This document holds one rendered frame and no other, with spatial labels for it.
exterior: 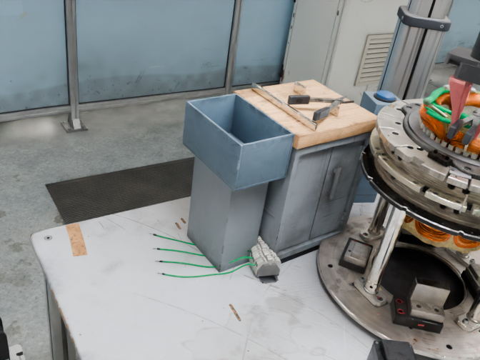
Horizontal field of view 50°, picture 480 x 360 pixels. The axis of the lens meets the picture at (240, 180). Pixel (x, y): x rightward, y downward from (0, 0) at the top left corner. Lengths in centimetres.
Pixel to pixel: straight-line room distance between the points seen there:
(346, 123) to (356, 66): 239
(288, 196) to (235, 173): 14
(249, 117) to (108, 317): 41
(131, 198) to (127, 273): 153
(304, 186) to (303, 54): 244
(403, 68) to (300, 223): 52
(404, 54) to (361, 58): 199
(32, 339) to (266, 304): 113
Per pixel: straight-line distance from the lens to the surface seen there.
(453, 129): 71
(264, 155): 82
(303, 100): 92
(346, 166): 99
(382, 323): 94
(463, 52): 73
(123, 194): 250
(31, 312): 199
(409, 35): 131
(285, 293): 96
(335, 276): 99
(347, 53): 321
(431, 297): 95
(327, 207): 102
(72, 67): 295
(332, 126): 90
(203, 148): 88
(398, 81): 134
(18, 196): 255
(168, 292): 93
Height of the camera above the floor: 144
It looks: 32 degrees down
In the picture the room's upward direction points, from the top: 9 degrees clockwise
